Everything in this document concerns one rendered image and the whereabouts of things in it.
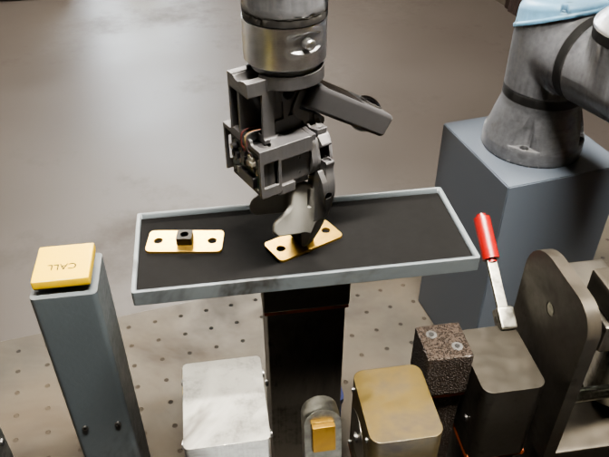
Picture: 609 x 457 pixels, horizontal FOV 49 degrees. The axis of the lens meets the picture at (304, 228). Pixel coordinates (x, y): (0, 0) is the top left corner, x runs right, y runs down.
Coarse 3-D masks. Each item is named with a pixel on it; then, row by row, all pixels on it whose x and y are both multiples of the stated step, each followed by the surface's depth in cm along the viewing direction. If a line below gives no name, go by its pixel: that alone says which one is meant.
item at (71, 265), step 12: (48, 252) 73; (60, 252) 73; (72, 252) 73; (84, 252) 73; (36, 264) 71; (48, 264) 71; (60, 264) 71; (72, 264) 71; (84, 264) 71; (36, 276) 69; (48, 276) 69; (60, 276) 69; (72, 276) 69; (84, 276) 69; (36, 288) 69
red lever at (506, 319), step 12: (480, 216) 78; (480, 228) 78; (492, 228) 78; (480, 240) 78; (492, 240) 77; (480, 252) 78; (492, 252) 77; (492, 264) 77; (492, 276) 76; (492, 288) 76; (504, 300) 76; (492, 312) 76; (504, 312) 74; (504, 324) 74; (516, 324) 74
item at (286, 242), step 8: (328, 224) 76; (320, 232) 75; (328, 232) 75; (336, 232) 75; (272, 240) 74; (280, 240) 74; (288, 240) 74; (296, 240) 74; (320, 240) 74; (328, 240) 74; (272, 248) 73; (288, 248) 73; (296, 248) 73; (304, 248) 73; (312, 248) 73; (280, 256) 72; (288, 256) 72; (296, 256) 72
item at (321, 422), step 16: (320, 400) 63; (304, 416) 63; (320, 416) 62; (336, 416) 63; (304, 432) 63; (320, 432) 62; (336, 432) 63; (304, 448) 64; (320, 448) 63; (336, 448) 64
